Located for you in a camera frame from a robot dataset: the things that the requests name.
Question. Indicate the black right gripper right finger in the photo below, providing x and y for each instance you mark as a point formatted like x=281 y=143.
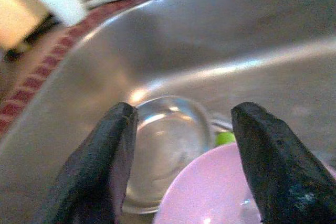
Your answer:
x=283 y=171

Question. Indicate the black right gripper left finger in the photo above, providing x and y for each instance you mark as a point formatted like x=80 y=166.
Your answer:
x=94 y=169

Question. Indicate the small green object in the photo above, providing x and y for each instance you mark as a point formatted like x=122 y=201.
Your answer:
x=225 y=138

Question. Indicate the clear drinking glass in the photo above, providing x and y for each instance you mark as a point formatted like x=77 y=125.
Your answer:
x=162 y=142

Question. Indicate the stainless steel sink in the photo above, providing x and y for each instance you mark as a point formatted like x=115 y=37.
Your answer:
x=183 y=37

